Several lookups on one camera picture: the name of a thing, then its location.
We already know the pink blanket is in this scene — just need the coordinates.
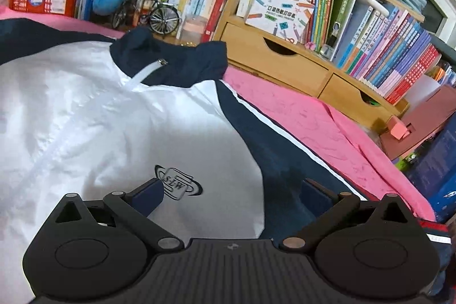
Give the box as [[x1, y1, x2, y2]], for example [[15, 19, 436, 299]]
[[0, 5, 437, 223]]

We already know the white translucent container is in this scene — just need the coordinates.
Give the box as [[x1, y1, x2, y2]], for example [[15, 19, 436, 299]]
[[402, 74, 442, 112]]

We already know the dark blue box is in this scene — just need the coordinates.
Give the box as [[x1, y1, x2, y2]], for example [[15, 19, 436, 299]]
[[406, 119, 456, 205]]

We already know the pink cup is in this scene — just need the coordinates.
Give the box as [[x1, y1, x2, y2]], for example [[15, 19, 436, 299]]
[[180, 15, 209, 43]]

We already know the wooden desk organizer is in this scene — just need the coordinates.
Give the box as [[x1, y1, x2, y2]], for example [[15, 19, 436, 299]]
[[210, 0, 410, 128]]

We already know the pink plastic stand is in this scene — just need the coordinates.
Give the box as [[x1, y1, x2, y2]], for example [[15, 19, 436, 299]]
[[379, 85, 456, 160]]

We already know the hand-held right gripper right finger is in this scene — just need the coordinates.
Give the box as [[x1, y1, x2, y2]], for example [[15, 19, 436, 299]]
[[280, 179, 421, 252]]

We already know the navy and white jacket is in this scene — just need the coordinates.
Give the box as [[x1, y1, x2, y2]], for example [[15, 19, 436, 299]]
[[0, 17, 456, 301]]

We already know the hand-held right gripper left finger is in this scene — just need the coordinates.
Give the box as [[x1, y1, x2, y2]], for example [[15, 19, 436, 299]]
[[53, 177, 180, 251]]

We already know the row of slanted thin books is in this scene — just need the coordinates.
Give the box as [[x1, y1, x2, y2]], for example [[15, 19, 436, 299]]
[[333, 1, 442, 105]]

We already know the white pencil-print box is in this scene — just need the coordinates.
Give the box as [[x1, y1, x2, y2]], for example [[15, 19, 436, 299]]
[[244, 0, 316, 44]]

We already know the miniature bicycle model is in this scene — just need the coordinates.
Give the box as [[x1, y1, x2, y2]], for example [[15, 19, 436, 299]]
[[112, 0, 180, 36]]

